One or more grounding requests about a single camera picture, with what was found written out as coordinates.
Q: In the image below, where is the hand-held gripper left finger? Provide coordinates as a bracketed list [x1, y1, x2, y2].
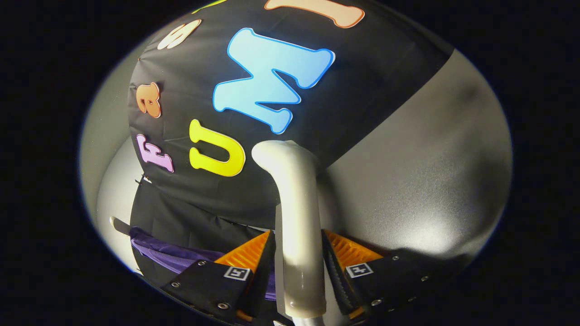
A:
[161, 230, 277, 323]

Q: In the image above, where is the grey cabinet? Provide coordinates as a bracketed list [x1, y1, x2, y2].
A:
[317, 49, 513, 272]

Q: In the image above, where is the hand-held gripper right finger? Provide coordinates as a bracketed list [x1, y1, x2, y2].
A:
[321, 229, 458, 320]

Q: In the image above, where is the white garment steamer head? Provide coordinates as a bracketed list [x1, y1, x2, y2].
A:
[251, 139, 327, 320]

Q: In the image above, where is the purple ribbed jacket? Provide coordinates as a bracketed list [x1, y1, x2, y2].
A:
[129, 226, 278, 302]

